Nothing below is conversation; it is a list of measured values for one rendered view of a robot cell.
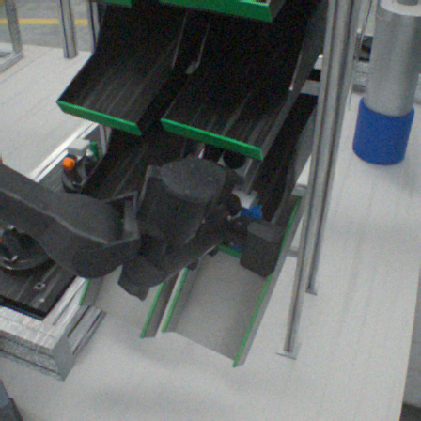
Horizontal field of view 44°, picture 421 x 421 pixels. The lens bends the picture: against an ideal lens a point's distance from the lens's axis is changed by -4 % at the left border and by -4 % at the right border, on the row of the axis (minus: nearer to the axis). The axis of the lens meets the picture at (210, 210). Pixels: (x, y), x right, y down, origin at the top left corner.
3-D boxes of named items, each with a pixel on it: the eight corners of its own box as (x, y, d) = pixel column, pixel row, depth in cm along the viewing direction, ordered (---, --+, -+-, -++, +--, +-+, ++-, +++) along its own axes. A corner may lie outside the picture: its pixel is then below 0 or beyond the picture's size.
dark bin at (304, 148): (255, 265, 70) (245, 241, 64) (171, 231, 75) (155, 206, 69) (335, 105, 80) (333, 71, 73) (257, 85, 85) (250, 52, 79)
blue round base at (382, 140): (402, 171, 144) (413, 124, 135) (348, 159, 149) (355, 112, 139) (406, 143, 156) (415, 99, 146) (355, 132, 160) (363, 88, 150)
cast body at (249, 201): (239, 255, 71) (229, 230, 65) (211, 241, 73) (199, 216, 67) (271, 204, 73) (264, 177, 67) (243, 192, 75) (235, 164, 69)
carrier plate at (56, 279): (47, 319, 93) (45, 311, 91) (-51, 281, 99) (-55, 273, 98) (111, 235, 110) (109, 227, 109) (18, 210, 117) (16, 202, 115)
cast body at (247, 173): (247, 207, 74) (239, 179, 68) (219, 197, 76) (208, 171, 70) (271, 158, 77) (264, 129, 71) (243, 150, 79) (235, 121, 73)
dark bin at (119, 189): (150, 238, 74) (132, 212, 68) (79, 208, 79) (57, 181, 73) (241, 88, 84) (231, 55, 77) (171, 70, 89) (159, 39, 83)
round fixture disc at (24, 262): (38, 284, 96) (35, 276, 95) (-20, 264, 100) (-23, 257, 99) (76, 237, 107) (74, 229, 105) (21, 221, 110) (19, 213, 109)
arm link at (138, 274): (139, 316, 55) (166, 254, 50) (101, 281, 57) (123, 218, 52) (179, 288, 61) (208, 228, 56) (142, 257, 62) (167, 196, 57)
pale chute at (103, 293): (155, 337, 85) (142, 338, 81) (92, 304, 91) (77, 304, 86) (218, 174, 86) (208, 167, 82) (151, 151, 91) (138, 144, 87)
